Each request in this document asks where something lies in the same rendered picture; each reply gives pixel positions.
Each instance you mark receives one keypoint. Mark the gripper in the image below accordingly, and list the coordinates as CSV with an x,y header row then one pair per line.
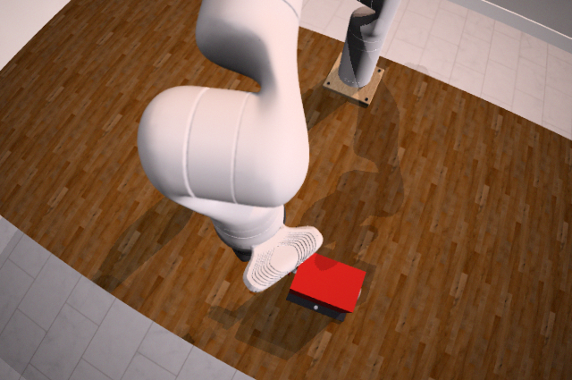
x,y
273,253

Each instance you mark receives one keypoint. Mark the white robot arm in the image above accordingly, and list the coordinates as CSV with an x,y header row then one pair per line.
x,y
240,147

